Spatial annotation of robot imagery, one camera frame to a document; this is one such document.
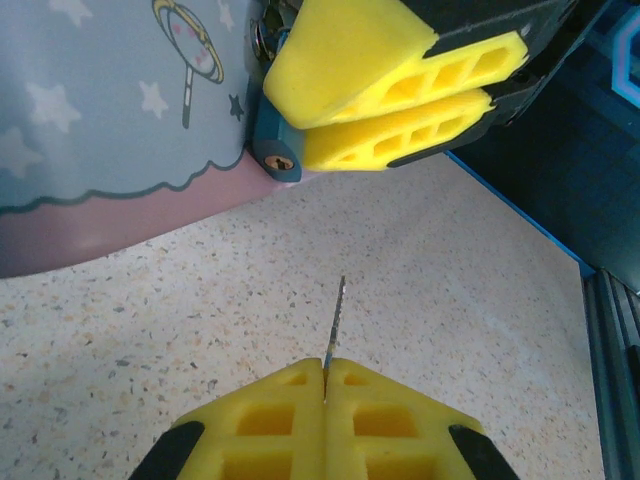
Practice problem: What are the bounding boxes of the small teal padlock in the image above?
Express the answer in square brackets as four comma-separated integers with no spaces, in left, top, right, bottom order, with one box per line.
[249,92,305,186]

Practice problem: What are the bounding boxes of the silver metal box hasp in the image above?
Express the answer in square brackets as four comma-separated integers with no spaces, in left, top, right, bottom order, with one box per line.
[248,9,292,66]

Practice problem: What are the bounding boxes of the blue cartoon print tin box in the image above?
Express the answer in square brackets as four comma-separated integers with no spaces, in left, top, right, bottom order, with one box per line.
[0,0,282,279]

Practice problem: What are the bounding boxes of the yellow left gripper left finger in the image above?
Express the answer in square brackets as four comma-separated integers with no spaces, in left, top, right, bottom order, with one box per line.
[128,356,327,480]

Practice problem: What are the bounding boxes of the aluminium frame side rail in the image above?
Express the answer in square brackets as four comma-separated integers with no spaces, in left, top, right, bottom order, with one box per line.
[581,266,640,480]

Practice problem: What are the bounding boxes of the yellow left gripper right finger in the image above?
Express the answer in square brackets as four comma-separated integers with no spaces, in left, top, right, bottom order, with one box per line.
[323,356,522,480]

